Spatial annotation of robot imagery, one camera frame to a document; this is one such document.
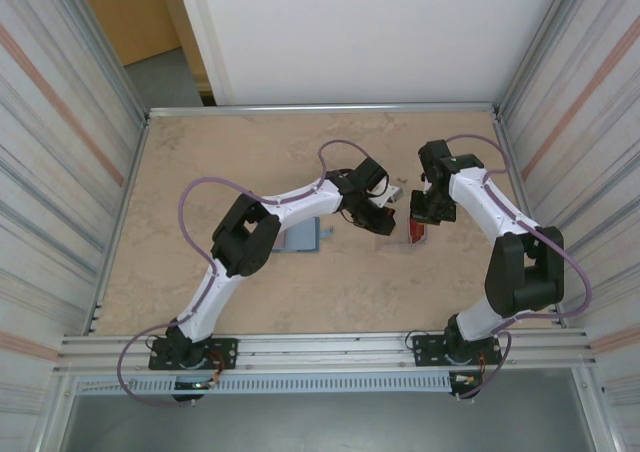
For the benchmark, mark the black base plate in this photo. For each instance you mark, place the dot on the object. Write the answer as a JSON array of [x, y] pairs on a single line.
[[425, 352], [225, 352]]

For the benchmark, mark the clear plastic card box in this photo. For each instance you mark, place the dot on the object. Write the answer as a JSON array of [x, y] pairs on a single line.
[[392, 242]]

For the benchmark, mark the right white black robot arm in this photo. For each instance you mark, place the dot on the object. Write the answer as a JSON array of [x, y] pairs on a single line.
[[480, 197]]

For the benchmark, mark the blue card holder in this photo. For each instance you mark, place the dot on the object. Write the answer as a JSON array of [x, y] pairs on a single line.
[[302, 234]]

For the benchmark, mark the brown wooden door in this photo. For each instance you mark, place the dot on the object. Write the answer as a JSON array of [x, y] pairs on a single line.
[[135, 17]]

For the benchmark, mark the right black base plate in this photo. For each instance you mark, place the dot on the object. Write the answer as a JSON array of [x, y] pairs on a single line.
[[425, 352]]

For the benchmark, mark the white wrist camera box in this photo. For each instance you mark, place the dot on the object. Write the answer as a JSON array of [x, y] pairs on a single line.
[[426, 186], [387, 194]]

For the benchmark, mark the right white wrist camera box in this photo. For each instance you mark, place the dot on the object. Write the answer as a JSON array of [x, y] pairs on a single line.
[[426, 186]]

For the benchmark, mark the aluminium table edge rail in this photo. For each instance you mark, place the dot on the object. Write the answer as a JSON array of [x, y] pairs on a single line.
[[325, 108]]

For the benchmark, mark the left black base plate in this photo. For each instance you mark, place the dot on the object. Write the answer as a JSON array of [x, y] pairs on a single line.
[[225, 352]]

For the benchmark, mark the aluminium table side rail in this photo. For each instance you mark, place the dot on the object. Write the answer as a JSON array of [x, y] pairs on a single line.
[[131, 177], [507, 147]]

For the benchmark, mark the long aluminium mounting rail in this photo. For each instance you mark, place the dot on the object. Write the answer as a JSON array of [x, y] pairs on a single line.
[[325, 349]]

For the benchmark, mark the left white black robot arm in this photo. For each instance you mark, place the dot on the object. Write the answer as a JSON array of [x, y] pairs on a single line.
[[300, 204]]

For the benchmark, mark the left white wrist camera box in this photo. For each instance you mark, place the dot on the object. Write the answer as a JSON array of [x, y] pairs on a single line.
[[387, 194]]

